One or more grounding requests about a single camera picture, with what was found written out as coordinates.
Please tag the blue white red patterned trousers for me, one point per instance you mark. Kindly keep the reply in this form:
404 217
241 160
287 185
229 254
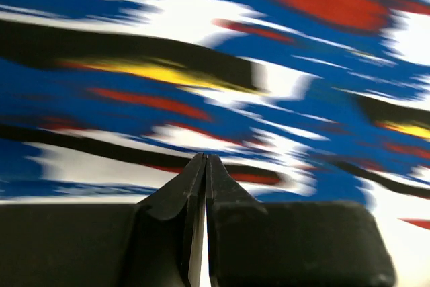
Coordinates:
303 99

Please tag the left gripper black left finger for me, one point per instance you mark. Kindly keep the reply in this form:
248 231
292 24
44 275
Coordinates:
155 242

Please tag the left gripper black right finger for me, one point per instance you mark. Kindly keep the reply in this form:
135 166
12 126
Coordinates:
251 243

